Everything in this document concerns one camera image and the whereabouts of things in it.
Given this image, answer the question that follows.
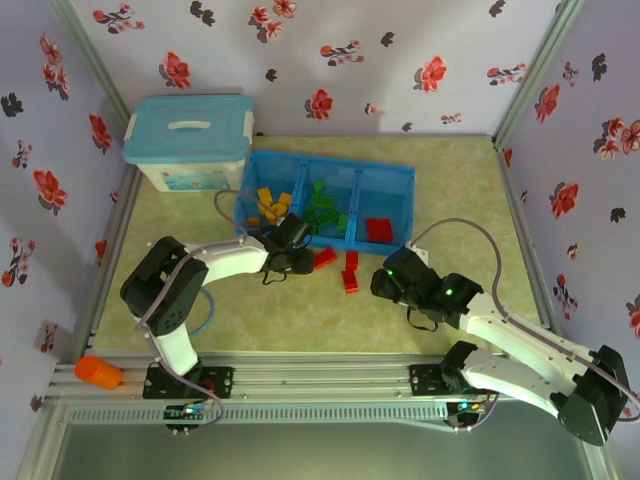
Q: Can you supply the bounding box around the orange plastic cup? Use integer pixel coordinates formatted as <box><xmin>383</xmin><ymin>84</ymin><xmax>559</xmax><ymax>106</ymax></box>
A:
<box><xmin>74</xmin><ymin>355</ymin><xmax>125</xmax><ymax>391</ymax></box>

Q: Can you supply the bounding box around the light blue lidded storage box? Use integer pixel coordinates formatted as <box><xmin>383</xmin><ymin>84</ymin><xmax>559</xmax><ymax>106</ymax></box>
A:
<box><xmin>122</xmin><ymin>94</ymin><xmax>256</xmax><ymax>194</ymax></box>

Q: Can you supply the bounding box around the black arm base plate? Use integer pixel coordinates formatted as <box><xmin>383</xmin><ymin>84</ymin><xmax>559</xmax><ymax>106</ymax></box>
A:
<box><xmin>408</xmin><ymin>363</ymin><xmax>501</xmax><ymax>400</ymax></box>
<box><xmin>143</xmin><ymin>364</ymin><xmax>235</xmax><ymax>401</ymax></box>

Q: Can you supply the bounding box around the small circuit board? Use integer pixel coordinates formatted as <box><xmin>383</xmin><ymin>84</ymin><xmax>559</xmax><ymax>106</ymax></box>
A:
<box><xmin>446</xmin><ymin>398</ymin><xmax>490</xmax><ymax>427</ymax></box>
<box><xmin>163</xmin><ymin>401</ymin><xmax>212</xmax><ymax>422</ymax></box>

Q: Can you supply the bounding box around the long aluminium mounting rail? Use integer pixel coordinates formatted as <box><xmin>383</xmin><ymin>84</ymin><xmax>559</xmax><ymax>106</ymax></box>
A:
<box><xmin>47</xmin><ymin>351</ymin><xmax>599</xmax><ymax>401</ymax></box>

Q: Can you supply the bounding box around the aluminium side rail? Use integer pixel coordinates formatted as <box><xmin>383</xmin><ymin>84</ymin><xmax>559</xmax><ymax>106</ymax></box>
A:
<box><xmin>494</xmin><ymin>142</ymin><xmax>572</xmax><ymax>357</ymax></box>
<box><xmin>82</xmin><ymin>164</ymin><xmax>144</xmax><ymax>351</ymax></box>

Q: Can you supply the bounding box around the aluminium frame post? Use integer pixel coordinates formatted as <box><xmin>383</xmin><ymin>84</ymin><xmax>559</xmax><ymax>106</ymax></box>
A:
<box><xmin>492</xmin><ymin>0</ymin><xmax>587</xmax><ymax>147</ymax></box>

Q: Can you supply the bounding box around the blue three-compartment bin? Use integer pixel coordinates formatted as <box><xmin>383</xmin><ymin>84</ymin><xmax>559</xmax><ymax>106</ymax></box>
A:
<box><xmin>233</xmin><ymin>148</ymin><xmax>417</xmax><ymax>256</ymax></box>

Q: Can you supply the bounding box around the grey right arm cable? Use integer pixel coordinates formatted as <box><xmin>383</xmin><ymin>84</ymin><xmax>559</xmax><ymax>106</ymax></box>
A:
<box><xmin>409</xmin><ymin>217</ymin><xmax>640</xmax><ymax>434</ymax></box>

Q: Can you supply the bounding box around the aluminium frame bar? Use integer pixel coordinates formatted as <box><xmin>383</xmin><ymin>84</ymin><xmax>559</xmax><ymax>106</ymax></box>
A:
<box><xmin>17</xmin><ymin>402</ymin><xmax>69</xmax><ymax>480</ymax></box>
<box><xmin>569</xmin><ymin>434</ymin><xmax>619</xmax><ymax>480</ymax></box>

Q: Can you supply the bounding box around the blue hose ring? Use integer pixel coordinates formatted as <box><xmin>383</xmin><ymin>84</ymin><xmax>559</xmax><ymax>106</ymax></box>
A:
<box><xmin>192</xmin><ymin>288</ymin><xmax>218</xmax><ymax>338</ymax></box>

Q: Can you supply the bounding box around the grey slotted cable duct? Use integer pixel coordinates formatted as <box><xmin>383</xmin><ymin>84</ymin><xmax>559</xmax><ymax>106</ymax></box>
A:
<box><xmin>64</xmin><ymin>402</ymin><xmax>450</xmax><ymax>426</ymax></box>

